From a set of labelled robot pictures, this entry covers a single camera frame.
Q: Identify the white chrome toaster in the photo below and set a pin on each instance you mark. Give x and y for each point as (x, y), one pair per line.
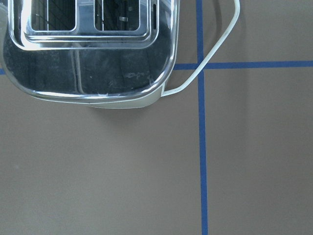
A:
(115, 54)

